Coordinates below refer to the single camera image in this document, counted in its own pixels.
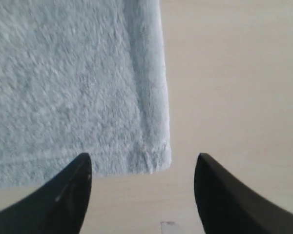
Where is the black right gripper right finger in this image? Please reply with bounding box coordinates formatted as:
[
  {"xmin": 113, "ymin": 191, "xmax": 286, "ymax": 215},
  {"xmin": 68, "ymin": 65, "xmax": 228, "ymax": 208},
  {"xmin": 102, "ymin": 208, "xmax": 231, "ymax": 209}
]
[{"xmin": 193, "ymin": 153, "xmax": 293, "ymax": 234}]

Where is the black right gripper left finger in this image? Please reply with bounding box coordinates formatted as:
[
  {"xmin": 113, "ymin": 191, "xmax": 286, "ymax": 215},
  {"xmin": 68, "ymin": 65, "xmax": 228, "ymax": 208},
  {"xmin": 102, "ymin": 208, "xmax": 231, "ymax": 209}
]
[{"xmin": 0, "ymin": 153, "xmax": 92, "ymax": 234}]

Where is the light blue fleece towel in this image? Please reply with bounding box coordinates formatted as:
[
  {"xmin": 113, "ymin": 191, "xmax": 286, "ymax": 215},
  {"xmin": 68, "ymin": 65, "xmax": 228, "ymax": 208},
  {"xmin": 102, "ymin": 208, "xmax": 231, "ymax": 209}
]
[{"xmin": 0, "ymin": 0, "xmax": 171, "ymax": 189}]

